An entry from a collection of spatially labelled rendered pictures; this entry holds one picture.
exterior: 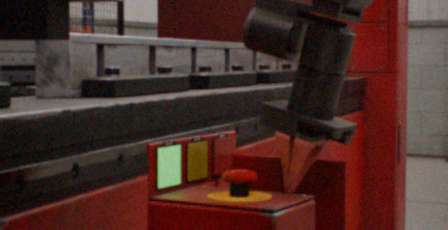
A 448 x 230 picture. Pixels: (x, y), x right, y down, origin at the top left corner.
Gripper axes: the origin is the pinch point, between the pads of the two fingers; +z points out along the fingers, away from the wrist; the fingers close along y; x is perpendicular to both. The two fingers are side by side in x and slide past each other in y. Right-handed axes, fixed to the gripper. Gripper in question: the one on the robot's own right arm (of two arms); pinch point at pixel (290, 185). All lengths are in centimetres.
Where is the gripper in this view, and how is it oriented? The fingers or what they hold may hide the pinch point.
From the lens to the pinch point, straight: 106.0
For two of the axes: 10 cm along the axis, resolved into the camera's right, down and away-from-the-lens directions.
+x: -4.9, 0.5, -8.7
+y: -8.4, -2.9, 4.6
